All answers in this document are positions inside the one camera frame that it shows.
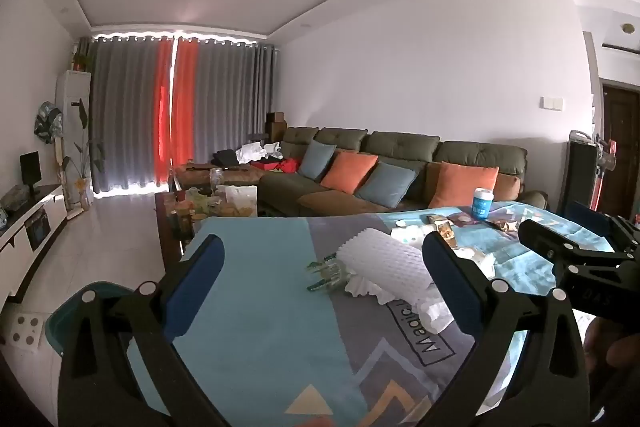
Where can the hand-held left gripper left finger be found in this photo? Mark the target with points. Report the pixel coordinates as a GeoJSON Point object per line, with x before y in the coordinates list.
{"type": "Point", "coordinates": [195, 287]}

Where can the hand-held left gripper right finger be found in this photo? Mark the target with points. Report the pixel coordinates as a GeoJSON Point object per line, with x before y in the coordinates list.
{"type": "Point", "coordinates": [450, 287]}

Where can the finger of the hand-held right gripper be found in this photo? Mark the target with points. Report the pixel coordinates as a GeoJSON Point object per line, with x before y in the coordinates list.
{"type": "Point", "coordinates": [540, 237]}
{"type": "Point", "coordinates": [590, 219]}

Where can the small gold foil wrapper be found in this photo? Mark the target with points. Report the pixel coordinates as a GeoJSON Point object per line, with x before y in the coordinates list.
{"type": "Point", "coordinates": [446, 239]}

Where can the white soft packet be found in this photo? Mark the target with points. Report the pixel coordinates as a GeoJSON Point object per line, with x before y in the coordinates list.
{"type": "Point", "coordinates": [407, 236]}

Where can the white foam net sleeve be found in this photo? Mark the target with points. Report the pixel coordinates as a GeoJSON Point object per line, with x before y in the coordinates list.
{"type": "Point", "coordinates": [380, 257]}

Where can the teal plastic trash bin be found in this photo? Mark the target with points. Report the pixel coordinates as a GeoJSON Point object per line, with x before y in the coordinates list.
{"type": "Point", "coordinates": [54, 332]}

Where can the person's right hand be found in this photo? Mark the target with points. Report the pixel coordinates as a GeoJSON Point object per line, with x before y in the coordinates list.
{"type": "Point", "coordinates": [612, 347]}

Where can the torn gold foil wrapper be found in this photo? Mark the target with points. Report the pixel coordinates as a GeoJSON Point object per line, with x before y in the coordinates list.
{"type": "Point", "coordinates": [506, 225]}

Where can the black upright appliance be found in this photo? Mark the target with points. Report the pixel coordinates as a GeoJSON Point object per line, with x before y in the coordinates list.
{"type": "Point", "coordinates": [580, 177]}

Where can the red stick vacuum cleaner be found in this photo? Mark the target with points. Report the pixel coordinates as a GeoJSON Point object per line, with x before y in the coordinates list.
{"type": "Point", "coordinates": [604, 167]}

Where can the dark coffee table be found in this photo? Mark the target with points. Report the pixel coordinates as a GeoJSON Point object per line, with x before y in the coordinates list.
{"type": "Point", "coordinates": [170, 237]}

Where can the blue jar with white lid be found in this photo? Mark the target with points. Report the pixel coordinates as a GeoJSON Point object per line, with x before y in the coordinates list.
{"type": "Point", "coordinates": [482, 204]}

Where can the beige snack packet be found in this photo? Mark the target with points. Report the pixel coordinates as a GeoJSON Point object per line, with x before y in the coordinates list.
{"type": "Point", "coordinates": [437, 220]}

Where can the dark red snack packet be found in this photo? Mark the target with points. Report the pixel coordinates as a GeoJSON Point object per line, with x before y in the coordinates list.
{"type": "Point", "coordinates": [464, 220]}

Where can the pile of snack packets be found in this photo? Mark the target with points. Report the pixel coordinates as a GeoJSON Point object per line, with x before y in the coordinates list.
{"type": "Point", "coordinates": [192, 204]}

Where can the printed teal tablecloth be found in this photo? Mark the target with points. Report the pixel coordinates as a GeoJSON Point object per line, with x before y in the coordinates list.
{"type": "Point", "coordinates": [280, 307]}

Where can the large orange pillow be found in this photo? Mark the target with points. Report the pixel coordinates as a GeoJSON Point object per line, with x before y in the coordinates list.
{"type": "Point", "coordinates": [462, 184]}

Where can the brown wooden door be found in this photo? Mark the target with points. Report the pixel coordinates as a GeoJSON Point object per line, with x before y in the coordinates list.
{"type": "Point", "coordinates": [622, 127]}

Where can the large blue pillow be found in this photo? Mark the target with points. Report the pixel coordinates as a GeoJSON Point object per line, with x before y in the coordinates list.
{"type": "Point", "coordinates": [387, 184]}

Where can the black cloth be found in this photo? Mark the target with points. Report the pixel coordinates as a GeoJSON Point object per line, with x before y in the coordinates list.
{"type": "Point", "coordinates": [227, 157]}

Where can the red cloth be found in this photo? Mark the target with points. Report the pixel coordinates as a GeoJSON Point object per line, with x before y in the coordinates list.
{"type": "Point", "coordinates": [280, 166]}

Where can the green corner sofa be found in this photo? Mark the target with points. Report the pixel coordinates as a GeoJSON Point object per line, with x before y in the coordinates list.
{"type": "Point", "coordinates": [400, 147]}

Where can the white clothes pile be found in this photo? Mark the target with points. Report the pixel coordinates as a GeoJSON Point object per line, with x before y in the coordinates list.
{"type": "Point", "coordinates": [257, 152]}

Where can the tall leafy plant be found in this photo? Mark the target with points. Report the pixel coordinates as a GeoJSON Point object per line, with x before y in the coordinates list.
{"type": "Point", "coordinates": [92, 157]}

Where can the white floor scale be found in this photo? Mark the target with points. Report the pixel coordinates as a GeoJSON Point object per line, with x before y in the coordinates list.
{"type": "Point", "coordinates": [27, 331]}

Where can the white TV cabinet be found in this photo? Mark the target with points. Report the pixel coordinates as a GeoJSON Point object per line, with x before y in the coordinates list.
{"type": "Point", "coordinates": [30, 227]}

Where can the small blue pillow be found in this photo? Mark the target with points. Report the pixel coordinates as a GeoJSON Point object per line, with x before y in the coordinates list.
{"type": "Point", "coordinates": [317, 159]}

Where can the brown cardboard boxes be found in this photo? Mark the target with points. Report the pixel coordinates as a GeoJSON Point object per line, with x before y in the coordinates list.
{"type": "Point", "coordinates": [275, 127]}

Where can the grey and orange curtain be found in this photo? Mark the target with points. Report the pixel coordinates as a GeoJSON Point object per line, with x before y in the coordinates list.
{"type": "Point", "coordinates": [125, 112]}
{"type": "Point", "coordinates": [230, 97]}

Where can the round gold ceiling spotlight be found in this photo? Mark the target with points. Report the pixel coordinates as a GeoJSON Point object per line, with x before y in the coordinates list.
{"type": "Point", "coordinates": [627, 27]}

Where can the grey flat tray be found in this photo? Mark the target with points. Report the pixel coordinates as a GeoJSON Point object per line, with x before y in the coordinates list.
{"type": "Point", "coordinates": [15, 198]}

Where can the black monitor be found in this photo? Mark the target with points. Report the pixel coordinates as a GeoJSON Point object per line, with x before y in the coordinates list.
{"type": "Point", "coordinates": [31, 169]}

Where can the white standing air conditioner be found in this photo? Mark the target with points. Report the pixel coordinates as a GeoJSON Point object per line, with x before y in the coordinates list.
{"type": "Point", "coordinates": [72, 122]}

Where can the floor fan with patterned cover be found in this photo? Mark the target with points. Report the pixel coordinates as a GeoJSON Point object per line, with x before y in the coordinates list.
{"type": "Point", "coordinates": [49, 122]}

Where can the small potted plant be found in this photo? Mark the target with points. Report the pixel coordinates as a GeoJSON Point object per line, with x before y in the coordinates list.
{"type": "Point", "coordinates": [82, 57]}

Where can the white wall switch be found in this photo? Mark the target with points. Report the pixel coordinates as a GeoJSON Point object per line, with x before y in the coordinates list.
{"type": "Point", "coordinates": [551, 102]}

